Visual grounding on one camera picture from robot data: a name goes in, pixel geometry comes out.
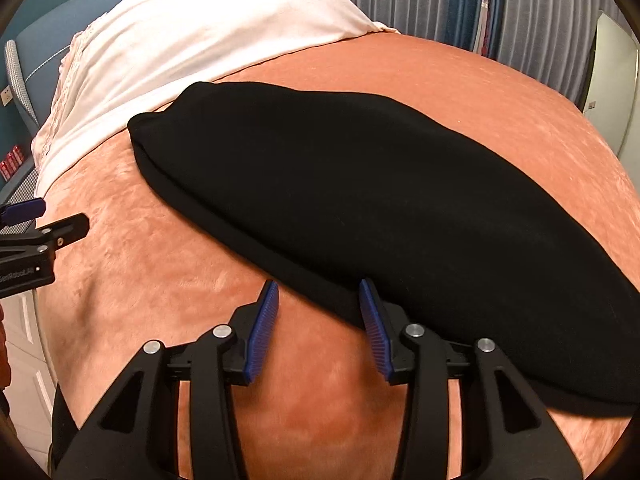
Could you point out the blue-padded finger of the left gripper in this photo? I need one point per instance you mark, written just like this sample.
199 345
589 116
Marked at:
16 213

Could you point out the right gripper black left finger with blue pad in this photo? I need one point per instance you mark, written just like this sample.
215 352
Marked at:
132 431

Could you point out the blue curtain panel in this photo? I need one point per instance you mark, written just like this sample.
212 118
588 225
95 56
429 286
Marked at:
475 25

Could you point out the grey striped curtain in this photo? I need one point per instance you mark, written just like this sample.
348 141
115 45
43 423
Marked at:
548 40

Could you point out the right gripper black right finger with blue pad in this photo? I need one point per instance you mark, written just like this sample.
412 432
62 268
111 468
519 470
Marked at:
469 412

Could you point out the person's hand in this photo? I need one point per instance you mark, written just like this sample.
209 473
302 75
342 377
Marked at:
5 367

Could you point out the blue upholstered headboard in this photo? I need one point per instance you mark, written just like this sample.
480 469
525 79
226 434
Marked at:
31 47

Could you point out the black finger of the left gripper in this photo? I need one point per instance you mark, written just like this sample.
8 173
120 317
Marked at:
60 233

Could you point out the white pillow cover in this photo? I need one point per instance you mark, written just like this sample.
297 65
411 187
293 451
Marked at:
144 53

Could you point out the black pants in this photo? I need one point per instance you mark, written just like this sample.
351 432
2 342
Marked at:
323 190

